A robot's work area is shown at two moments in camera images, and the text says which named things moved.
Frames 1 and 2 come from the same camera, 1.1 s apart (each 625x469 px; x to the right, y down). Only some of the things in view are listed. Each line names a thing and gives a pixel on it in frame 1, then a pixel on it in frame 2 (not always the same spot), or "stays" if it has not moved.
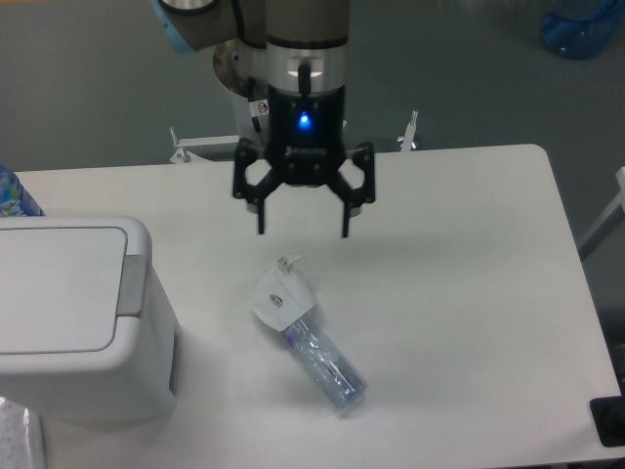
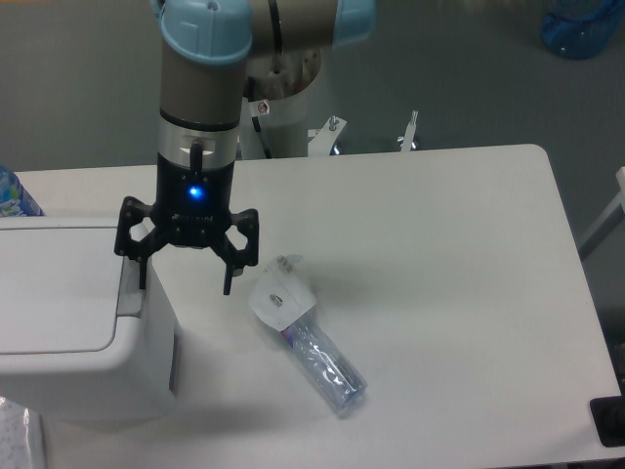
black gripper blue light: (306, 137) → (192, 209)
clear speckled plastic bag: (20, 437) stays
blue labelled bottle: (15, 199) stays
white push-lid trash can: (85, 325) stays
